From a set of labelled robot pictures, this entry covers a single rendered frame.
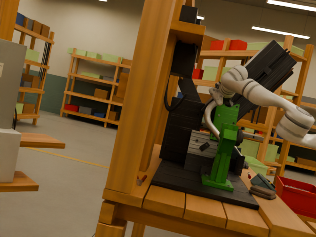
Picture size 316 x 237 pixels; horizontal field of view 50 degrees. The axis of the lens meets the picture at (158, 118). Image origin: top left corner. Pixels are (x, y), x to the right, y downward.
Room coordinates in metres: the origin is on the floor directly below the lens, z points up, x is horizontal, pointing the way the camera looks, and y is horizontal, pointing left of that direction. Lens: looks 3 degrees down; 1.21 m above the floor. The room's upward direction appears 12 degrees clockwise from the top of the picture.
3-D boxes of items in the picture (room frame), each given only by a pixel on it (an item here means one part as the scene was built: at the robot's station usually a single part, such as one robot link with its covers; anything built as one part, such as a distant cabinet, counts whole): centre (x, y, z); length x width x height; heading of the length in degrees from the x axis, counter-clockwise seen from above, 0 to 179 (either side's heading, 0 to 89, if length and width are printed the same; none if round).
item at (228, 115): (1.75, -0.34, 1.17); 0.13 x 0.12 x 0.20; 175
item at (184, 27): (1.85, -0.02, 1.52); 0.90 x 0.25 x 0.04; 175
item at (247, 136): (1.90, -0.39, 1.11); 0.39 x 0.16 x 0.03; 85
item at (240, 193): (1.83, -0.28, 0.89); 1.10 x 0.42 x 0.02; 175
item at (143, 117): (1.85, 0.02, 1.36); 1.49 x 0.09 x 0.97; 175
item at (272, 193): (1.44, -0.51, 0.91); 0.10 x 0.08 x 0.03; 53
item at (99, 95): (10.62, 1.62, 1.12); 3.22 x 0.55 x 2.23; 83
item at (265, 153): (5.18, -0.89, 1.19); 2.30 x 0.55 x 2.39; 33
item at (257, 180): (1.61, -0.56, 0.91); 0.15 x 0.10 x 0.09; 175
